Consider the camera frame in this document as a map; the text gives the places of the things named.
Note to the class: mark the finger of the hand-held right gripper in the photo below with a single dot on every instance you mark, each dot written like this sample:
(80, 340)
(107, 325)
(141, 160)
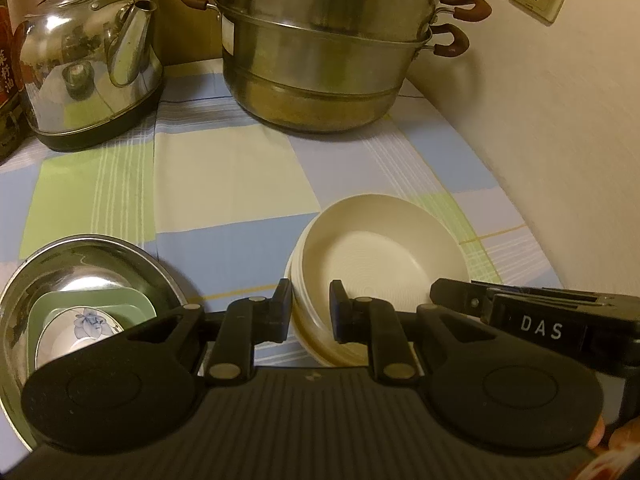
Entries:
(457, 297)

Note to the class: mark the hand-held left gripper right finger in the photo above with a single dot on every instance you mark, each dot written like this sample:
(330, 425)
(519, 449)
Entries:
(340, 310)

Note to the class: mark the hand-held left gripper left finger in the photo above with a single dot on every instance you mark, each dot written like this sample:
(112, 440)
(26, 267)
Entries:
(282, 310)

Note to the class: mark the cream ribbed bowl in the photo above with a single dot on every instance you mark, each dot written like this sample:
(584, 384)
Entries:
(380, 245)

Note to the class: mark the small white flower saucer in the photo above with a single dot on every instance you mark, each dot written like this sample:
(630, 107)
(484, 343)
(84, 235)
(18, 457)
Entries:
(85, 322)

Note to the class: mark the large stainless steel plate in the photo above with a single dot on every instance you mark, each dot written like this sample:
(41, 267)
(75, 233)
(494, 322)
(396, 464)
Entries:
(75, 255)

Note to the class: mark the green square plate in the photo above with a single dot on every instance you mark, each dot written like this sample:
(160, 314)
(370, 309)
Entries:
(55, 305)

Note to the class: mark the person's right hand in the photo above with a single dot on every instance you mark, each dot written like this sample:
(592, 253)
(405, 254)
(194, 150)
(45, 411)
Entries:
(597, 435)

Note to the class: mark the pastel checked tablecloth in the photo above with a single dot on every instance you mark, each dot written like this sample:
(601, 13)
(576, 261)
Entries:
(225, 185)

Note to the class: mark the stainless steel steamer pot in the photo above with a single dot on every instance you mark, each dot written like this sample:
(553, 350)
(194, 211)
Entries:
(320, 60)

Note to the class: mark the stainless steel kettle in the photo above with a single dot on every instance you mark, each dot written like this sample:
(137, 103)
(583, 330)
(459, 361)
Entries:
(75, 85)

